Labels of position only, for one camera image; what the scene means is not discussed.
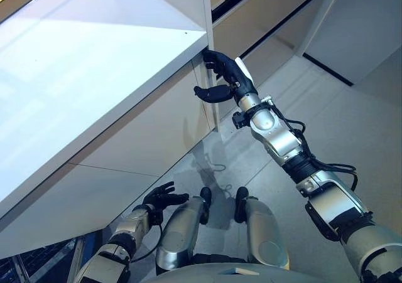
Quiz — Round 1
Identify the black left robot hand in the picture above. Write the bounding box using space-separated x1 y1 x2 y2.
141 181 190 216

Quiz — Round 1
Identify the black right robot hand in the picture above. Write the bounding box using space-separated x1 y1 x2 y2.
193 50 259 104

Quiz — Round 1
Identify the stainless steel fridge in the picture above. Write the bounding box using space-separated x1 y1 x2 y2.
209 0 330 130

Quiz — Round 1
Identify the silver left robot leg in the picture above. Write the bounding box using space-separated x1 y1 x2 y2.
155 195 212 279

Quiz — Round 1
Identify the silver robot leg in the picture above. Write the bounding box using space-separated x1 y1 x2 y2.
155 195 212 279
243 196 290 270

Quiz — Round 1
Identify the black left robot foot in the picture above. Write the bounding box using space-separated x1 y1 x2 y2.
199 186 214 226

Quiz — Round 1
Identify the black robot foot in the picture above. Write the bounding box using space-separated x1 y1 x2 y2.
199 186 214 226
234 186 249 224

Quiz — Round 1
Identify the black right robot foot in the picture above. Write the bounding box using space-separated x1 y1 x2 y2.
234 186 249 224

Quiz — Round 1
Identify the silver right robot leg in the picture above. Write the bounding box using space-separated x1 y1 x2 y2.
243 196 290 270

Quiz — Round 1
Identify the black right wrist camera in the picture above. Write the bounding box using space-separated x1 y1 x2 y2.
232 111 249 130

